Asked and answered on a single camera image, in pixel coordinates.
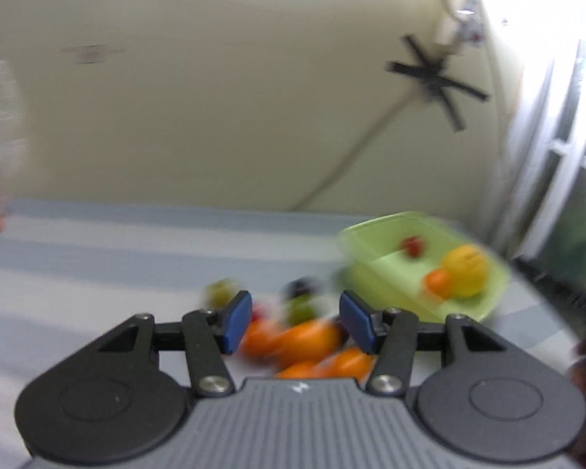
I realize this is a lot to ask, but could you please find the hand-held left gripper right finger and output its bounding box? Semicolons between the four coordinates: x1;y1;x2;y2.
339;290;511;396

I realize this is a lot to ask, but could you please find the white wall power adapter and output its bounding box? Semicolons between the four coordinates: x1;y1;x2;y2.
416;0;490;55

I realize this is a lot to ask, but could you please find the white window frame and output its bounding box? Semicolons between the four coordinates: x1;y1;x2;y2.
488;39;586;265

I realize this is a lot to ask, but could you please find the yellow lemon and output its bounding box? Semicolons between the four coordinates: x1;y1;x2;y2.
442;245;490;299

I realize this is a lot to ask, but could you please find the black tape cross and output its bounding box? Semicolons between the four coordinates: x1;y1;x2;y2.
386;34;490;132

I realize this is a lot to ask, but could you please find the dark wall cable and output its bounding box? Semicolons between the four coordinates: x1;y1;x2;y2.
293;95;423;212

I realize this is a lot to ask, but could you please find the light green plastic container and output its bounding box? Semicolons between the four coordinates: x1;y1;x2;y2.
338;211;513;324

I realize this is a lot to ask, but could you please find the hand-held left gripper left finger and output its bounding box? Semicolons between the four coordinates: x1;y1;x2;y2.
95;290;253;398

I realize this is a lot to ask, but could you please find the grey striped cloth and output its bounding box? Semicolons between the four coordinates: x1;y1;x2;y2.
0;198;583;469

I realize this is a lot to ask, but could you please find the green fruit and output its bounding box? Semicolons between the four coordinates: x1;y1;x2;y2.
205;278;240;306
286;298;324;326

